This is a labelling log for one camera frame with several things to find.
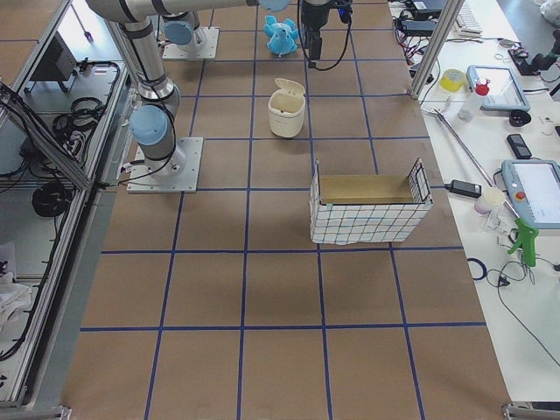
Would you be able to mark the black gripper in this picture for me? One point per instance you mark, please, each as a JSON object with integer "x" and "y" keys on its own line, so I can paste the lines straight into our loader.
{"x": 316, "y": 17}

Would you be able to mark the white small trash can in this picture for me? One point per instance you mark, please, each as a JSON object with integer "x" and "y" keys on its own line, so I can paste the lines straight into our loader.
{"x": 286, "y": 108}

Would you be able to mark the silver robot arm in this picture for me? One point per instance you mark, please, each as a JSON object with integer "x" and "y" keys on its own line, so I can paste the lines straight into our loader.
{"x": 313, "y": 15}
{"x": 168, "y": 158}

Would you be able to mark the blue plush teddy bear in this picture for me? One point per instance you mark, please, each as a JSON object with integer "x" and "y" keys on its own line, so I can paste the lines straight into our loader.
{"x": 283, "y": 35}

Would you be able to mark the long metal rod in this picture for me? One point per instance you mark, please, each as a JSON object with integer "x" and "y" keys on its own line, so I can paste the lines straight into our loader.
{"x": 441, "y": 117}

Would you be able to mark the yellow tape roll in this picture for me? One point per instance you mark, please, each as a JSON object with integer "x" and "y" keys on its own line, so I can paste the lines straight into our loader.
{"x": 452, "y": 80}

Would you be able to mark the clear bottle red cap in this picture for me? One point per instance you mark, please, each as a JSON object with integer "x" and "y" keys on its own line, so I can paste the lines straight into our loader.
{"x": 472, "y": 105}

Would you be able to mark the checkered cardboard box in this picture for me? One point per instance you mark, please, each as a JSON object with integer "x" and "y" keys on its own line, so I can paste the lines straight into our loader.
{"x": 347, "y": 209}

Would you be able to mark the black power adapter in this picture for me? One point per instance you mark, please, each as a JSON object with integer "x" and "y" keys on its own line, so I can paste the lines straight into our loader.
{"x": 464, "y": 188}

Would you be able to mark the white paper cup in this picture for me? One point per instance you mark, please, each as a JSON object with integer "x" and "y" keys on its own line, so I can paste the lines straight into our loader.
{"x": 490, "y": 199}

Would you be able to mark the teach pendant with screen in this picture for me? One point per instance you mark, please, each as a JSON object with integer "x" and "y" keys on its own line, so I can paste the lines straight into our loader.
{"x": 533, "y": 189}

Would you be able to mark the green plastic gun tool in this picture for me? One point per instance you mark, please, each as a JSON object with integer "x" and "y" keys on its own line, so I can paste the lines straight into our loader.
{"x": 525, "y": 241}

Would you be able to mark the blue tape roll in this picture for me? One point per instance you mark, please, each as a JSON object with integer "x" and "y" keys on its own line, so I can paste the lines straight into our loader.
{"x": 478, "y": 269}

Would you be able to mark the aluminium frame post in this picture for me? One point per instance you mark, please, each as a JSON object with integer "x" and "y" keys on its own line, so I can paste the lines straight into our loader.
{"x": 437, "y": 40}

